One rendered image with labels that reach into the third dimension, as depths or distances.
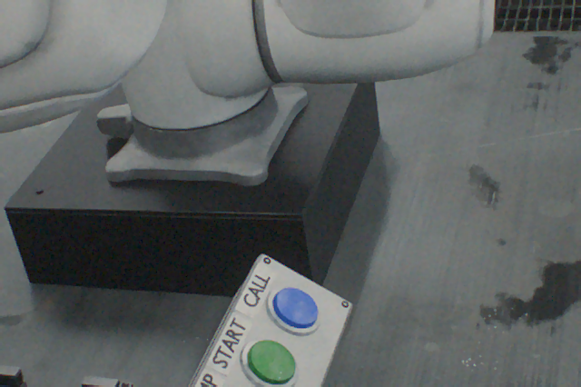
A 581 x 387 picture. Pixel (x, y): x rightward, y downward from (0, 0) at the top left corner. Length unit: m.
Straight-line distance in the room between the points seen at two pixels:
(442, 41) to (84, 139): 0.46
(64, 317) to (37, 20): 0.88
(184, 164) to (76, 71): 0.80
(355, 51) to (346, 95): 0.22
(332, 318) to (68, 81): 0.40
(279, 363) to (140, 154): 0.55
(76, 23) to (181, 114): 0.79
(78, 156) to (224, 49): 0.26
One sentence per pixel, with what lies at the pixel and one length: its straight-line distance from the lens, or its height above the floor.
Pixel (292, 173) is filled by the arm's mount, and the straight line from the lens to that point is 1.11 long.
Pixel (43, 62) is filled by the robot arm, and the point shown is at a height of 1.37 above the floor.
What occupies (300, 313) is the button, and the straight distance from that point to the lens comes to 0.68.
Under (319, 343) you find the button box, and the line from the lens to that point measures 0.68.
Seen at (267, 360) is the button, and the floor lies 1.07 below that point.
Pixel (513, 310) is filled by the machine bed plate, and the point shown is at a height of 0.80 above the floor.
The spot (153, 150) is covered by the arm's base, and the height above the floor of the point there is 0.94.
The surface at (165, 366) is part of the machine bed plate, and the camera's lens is 1.08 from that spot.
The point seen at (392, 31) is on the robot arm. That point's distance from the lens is 1.00.
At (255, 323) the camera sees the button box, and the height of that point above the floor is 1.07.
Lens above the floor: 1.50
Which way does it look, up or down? 33 degrees down
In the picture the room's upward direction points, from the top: 10 degrees counter-clockwise
